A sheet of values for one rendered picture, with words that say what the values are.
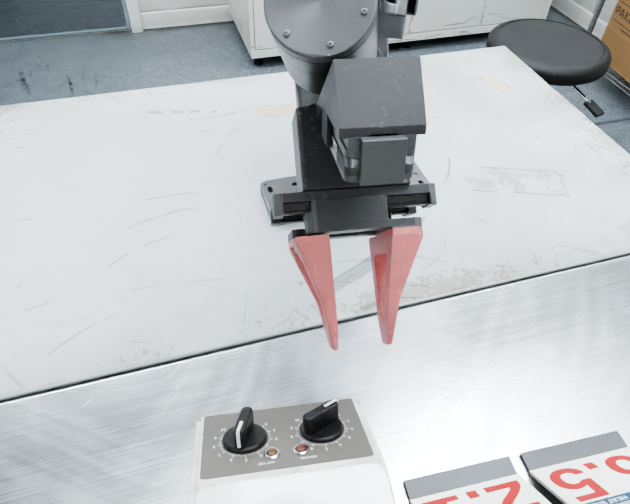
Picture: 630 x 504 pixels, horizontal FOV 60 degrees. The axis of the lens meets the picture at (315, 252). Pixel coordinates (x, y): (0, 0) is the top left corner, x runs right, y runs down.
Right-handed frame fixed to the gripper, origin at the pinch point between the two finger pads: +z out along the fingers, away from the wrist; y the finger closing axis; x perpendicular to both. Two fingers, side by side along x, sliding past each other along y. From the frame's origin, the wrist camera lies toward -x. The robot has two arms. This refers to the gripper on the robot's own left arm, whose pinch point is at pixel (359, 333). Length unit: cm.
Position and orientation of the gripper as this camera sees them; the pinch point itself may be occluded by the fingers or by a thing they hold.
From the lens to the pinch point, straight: 36.1
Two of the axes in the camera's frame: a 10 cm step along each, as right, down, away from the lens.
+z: 0.9, 10.0, -0.5
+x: -1.1, 0.6, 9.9
